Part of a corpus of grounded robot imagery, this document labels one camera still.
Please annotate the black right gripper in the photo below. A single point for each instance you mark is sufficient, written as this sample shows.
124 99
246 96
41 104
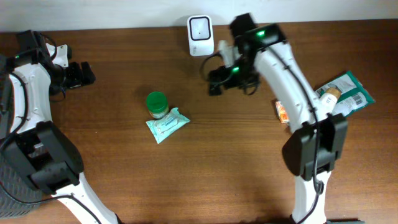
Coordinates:
220 76

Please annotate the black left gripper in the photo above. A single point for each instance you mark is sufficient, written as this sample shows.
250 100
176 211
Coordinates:
76 79

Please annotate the orange tissue pack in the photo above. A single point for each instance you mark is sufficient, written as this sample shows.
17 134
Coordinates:
281 112

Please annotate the green lid jar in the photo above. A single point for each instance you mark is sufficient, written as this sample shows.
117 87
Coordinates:
157 104

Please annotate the mint wet wipes pack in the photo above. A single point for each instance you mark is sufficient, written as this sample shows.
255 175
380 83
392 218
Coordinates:
164 127

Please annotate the white tube with cork cap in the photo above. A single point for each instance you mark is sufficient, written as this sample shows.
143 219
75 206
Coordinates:
328 99

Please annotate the green glove package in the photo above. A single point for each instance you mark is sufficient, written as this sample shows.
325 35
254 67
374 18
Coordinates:
354 96

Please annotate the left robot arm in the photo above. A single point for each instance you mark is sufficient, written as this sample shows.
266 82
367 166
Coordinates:
39 163

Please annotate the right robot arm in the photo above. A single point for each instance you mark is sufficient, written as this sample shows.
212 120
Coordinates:
317 136

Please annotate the white barcode scanner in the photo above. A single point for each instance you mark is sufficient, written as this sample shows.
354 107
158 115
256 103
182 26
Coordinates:
200 35

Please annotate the grey plastic basket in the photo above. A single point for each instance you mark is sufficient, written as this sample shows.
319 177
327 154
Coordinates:
18 189

